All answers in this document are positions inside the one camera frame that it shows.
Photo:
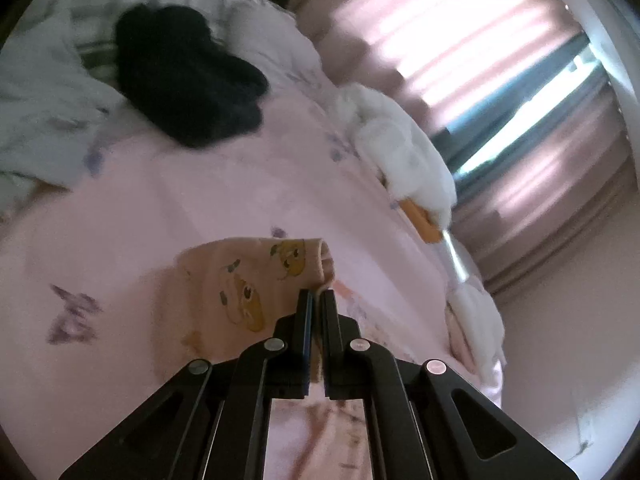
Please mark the black clothing pile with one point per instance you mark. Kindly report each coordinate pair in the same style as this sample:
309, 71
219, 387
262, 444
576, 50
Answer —
172, 71

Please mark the white fluffy pink-lined garment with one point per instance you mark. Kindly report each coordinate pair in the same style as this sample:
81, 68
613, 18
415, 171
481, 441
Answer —
475, 328

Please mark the grey plaid quilt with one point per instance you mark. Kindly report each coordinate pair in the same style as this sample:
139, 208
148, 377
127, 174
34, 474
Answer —
58, 86

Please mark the pink floral bed sheet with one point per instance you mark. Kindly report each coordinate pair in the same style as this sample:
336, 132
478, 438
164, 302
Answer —
92, 320

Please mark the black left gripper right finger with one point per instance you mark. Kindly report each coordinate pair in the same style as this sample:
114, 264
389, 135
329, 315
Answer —
424, 421

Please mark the peach cartoon print garment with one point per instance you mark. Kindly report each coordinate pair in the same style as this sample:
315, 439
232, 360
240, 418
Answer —
221, 297

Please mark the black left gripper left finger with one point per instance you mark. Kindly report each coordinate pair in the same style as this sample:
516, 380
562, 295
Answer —
209, 421

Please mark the pink window curtain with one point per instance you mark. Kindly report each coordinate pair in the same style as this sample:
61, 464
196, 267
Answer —
517, 100

